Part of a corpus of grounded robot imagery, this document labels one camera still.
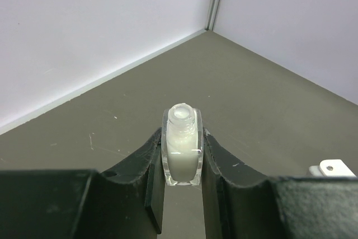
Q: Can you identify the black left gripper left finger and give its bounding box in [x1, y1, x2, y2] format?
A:
[1, 129, 165, 238]

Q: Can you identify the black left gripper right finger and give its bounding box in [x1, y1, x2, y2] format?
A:
[201, 130, 357, 238]

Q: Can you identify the white nail polish bottle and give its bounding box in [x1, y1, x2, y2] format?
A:
[161, 103, 204, 186]

